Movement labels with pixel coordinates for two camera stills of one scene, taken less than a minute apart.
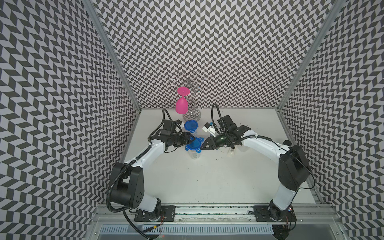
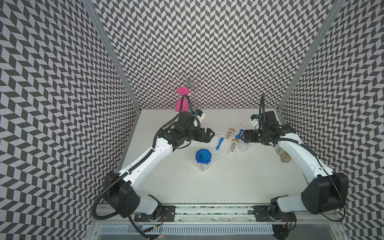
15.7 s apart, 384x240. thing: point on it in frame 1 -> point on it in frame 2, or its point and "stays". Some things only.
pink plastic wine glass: x=181 y=104 stays
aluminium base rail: x=217 y=215 stays
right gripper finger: x=211 y=147 -> x=243 y=138
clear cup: x=193 y=154 -> x=203 y=167
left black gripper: x=186 y=138 -> x=207 y=137
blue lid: x=195 y=145 -> x=203 y=156
